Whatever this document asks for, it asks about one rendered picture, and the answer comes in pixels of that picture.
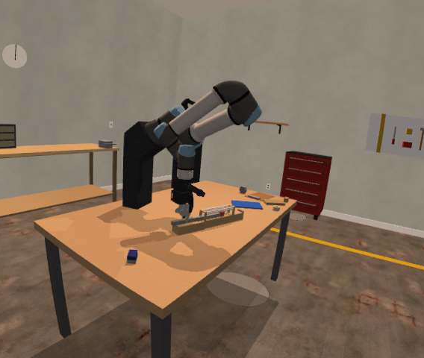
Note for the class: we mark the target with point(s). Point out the brown clipboard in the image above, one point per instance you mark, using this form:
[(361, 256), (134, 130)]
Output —
[(259, 196)]

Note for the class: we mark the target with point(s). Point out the tan wooden board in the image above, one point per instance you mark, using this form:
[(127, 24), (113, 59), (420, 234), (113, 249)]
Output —
[(267, 202)]

